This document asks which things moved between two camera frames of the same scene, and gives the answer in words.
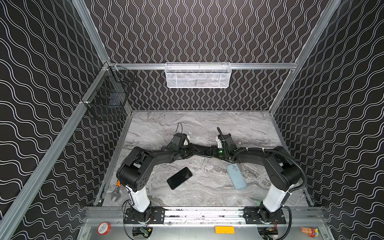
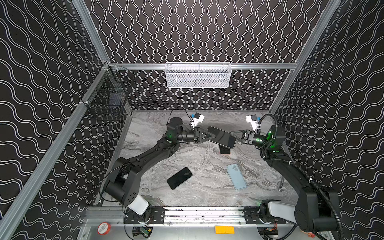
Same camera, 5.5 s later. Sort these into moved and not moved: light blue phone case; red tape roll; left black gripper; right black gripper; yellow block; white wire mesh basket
Moved: right black gripper; left black gripper
Not moved: light blue phone case; red tape roll; yellow block; white wire mesh basket
